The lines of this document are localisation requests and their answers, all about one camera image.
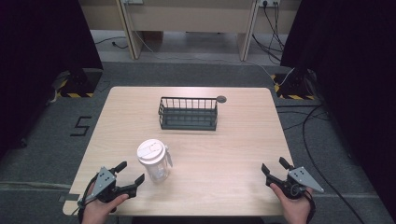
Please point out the person's left hand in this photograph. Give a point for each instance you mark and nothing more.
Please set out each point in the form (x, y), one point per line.
(99, 210)

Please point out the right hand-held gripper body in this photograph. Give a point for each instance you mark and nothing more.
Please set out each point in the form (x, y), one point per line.
(299, 181)

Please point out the black curtain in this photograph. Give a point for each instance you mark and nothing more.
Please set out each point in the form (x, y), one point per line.
(358, 77)
(37, 62)

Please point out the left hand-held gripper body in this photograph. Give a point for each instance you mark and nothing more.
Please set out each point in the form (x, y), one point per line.
(103, 182)

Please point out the light wooden desk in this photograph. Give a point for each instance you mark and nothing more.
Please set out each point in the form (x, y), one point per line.
(190, 17)

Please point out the person's right hand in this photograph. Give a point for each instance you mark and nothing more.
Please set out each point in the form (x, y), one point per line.
(292, 208)

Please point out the white wall socket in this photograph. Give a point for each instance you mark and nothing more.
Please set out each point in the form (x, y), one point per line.
(269, 2)

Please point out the black stand base hazard tape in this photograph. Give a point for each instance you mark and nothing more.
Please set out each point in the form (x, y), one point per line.
(294, 87)
(82, 84)

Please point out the dark round table grommet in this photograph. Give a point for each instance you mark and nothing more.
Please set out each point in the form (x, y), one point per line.
(221, 99)

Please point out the clear cup with white lid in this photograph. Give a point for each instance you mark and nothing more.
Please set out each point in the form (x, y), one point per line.
(153, 158)

